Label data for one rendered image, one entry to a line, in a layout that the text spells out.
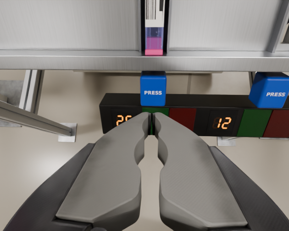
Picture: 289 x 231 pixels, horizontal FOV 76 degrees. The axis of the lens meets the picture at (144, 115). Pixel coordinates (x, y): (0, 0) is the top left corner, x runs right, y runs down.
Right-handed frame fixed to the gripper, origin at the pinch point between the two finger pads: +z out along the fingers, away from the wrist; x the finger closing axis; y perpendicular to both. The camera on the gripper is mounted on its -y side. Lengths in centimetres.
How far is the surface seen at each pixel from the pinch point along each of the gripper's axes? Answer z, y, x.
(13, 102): 68, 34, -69
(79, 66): 3.8, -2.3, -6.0
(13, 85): 75, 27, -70
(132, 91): 74, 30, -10
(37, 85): 45, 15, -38
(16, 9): 6.0, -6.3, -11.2
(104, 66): 3.8, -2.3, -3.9
